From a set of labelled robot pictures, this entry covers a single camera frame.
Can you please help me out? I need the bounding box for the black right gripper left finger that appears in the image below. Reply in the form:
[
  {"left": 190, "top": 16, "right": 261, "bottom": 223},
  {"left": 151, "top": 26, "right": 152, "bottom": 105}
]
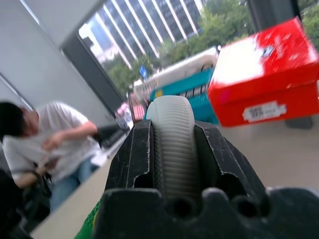
[{"left": 105, "top": 119, "right": 157, "bottom": 192}]

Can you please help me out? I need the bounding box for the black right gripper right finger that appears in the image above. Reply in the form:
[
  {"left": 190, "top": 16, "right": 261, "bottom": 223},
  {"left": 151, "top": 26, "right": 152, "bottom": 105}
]
[{"left": 193, "top": 120, "right": 269, "bottom": 200}]

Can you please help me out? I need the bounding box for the teal shoebox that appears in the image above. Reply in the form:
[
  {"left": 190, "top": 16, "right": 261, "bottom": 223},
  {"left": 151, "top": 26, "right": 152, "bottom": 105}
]
[{"left": 149, "top": 67, "right": 220, "bottom": 125}]

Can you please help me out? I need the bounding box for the red shoebox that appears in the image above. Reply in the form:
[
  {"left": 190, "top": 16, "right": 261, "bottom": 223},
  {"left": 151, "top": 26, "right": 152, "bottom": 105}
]
[{"left": 206, "top": 16, "right": 319, "bottom": 128}]

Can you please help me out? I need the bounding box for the white shoebox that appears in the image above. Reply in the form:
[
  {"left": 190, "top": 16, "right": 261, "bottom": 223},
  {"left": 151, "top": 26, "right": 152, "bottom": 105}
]
[{"left": 133, "top": 46, "right": 220, "bottom": 102}]

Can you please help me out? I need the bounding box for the black keyboard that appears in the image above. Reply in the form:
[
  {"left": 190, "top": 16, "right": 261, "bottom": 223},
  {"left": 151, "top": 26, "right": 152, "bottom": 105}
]
[{"left": 97, "top": 125, "right": 129, "bottom": 149}]

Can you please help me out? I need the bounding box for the pink box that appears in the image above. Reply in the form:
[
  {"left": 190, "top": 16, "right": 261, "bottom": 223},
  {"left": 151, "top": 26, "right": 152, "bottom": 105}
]
[{"left": 131, "top": 104, "right": 146, "bottom": 120}]

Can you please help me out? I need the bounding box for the person in white shirt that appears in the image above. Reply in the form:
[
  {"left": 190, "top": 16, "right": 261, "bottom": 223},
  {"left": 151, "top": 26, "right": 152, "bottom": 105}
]
[{"left": 0, "top": 100, "right": 101, "bottom": 213}]

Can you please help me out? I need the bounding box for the black bag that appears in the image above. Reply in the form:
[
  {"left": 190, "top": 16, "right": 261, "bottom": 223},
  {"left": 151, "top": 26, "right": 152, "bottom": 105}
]
[{"left": 0, "top": 168, "right": 52, "bottom": 239}]

